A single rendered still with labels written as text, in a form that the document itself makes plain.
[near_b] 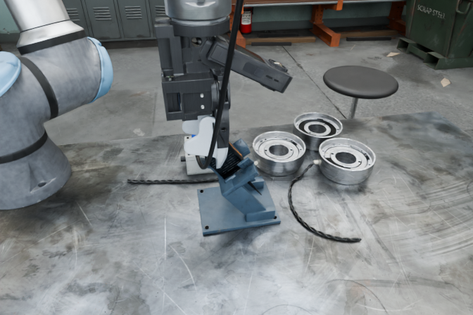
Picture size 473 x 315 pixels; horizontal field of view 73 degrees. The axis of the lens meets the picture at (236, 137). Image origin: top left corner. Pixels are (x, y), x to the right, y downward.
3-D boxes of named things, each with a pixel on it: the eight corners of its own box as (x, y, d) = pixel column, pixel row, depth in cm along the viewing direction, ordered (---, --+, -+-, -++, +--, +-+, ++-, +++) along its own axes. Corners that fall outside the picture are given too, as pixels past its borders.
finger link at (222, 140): (212, 138, 46) (209, 79, 42) (224, 136, 46) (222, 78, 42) (217, 154, 42) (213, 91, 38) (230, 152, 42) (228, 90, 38)
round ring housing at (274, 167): (281, 141, 72) (283, 126, 70) (314, 166, 65) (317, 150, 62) (242, 156, 67) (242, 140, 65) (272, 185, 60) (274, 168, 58)
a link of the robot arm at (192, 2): (225, -30, 38) (238, -19, 32) (226, 10, 41) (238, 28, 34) (161, -28, 37) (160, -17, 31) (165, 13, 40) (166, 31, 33)
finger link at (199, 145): (186, 170, 47) (180, 112, 43) (226, 165, 48) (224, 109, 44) (187, 182, 45) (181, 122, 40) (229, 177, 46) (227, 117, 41)
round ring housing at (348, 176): (360, 152, 68) (364, 137, 66) (379, 187, 60) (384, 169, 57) (311, 153, 68) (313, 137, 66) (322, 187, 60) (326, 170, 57)
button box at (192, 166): (219, 150, 69) (217, 131, 66) (223, 171, 63) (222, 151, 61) (181, 154, 68) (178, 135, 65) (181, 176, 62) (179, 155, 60)
